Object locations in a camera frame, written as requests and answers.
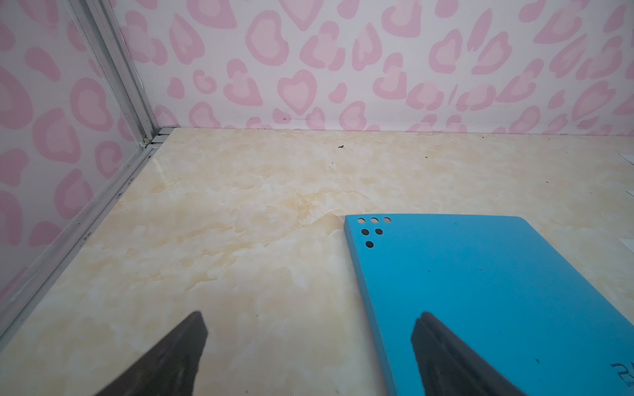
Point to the teal folder with black inside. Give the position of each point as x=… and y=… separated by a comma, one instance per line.
x=501, y=288

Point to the aluminium frame post left rear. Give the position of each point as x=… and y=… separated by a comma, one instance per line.
x=100, y=26

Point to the printed paper sheet bottom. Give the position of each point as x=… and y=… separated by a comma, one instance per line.
x=627, y=241

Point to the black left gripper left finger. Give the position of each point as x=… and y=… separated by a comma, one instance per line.
x=169, y=367

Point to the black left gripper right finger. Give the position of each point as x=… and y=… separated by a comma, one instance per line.
x=448, y=366

